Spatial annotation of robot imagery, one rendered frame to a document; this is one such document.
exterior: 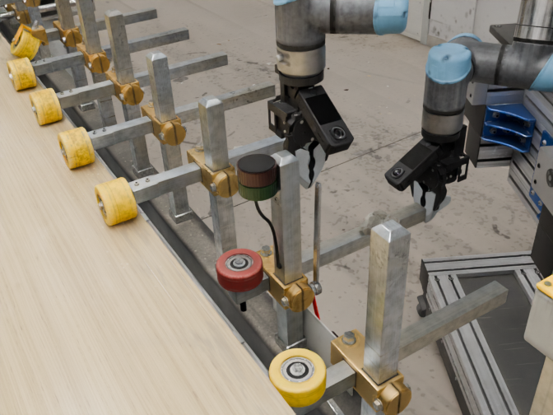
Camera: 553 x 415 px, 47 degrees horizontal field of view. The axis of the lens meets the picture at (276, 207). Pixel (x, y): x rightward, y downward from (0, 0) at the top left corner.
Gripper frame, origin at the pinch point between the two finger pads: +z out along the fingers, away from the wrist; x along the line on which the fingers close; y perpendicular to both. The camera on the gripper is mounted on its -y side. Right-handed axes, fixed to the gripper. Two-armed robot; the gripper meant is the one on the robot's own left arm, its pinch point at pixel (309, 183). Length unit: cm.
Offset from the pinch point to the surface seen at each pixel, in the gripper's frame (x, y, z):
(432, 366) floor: -58, 18, 101
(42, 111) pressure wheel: 29, 70, 6
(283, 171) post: 9.0, -6.4, -8.8
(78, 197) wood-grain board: 31.9, 36.3, 10.6
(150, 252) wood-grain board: 26.6, 11.3, 10.6
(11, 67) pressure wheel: 30, 97, 3
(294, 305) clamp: 9.6, -9.2, 16.3
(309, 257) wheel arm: 1.3, -1.7, 14.6
